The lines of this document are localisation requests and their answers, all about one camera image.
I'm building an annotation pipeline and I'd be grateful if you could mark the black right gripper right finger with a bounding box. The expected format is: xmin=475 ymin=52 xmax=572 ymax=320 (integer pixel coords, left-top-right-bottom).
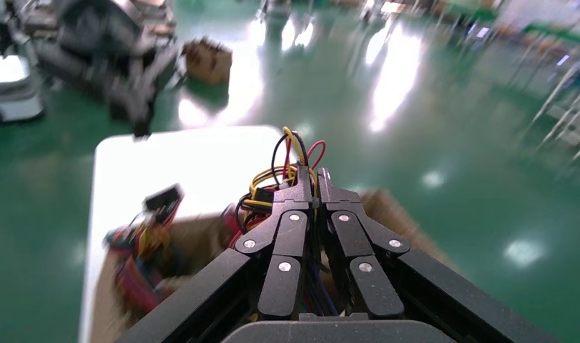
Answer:
xmin=318 ymin=168 xmax=551 ymax=343

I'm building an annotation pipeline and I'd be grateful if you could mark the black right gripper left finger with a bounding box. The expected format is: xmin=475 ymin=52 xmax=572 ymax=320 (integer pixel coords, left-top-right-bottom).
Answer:
xmin=117 ymin=165 xmax=317 ymax=343

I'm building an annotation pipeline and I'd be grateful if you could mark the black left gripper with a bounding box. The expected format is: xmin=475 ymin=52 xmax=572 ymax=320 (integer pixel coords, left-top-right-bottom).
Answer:
xmin=57 ymin=0 xmax=153 ymax=138

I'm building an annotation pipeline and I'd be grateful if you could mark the power supply with coloured wires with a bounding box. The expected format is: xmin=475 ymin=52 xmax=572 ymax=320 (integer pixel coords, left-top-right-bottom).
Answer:
xmin=233 ymin=126 xmax=327 ymax=238

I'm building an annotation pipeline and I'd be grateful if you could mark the divided brown cardboard box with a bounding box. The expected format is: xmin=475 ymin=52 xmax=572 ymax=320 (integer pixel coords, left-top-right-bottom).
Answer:
xmin=88 ymin=188 xmax=449 ymax=343

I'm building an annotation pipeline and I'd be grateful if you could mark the small cardboard box on floor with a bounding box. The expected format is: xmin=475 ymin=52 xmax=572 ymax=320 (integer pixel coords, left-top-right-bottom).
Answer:
xmin=182 ymin=36 xmax=234 ymax=86

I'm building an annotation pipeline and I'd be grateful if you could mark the white robot torso and base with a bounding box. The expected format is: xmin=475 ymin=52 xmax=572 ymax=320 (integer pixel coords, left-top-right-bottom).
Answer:
xmin=0 ymin=54 xmax=45 ymax=125

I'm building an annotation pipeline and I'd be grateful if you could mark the wire bundle front left cell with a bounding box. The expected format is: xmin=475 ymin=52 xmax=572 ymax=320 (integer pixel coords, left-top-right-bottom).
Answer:
xmin=104 ymin=183 xmax=185 ymax=266

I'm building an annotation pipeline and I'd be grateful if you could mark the wire bundle cell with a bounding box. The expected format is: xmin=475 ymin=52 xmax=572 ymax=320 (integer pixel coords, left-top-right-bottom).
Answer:
xmin=117 ymin=257 xmax=177 ymax=314
xmin=104 ymin=183 xmax=185 ymax=266

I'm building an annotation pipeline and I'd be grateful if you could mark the wire bundle front centre cell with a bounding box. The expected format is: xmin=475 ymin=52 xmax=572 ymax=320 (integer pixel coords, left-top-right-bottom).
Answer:
xmin=117 ymin=257 xmax=177 ymax=314

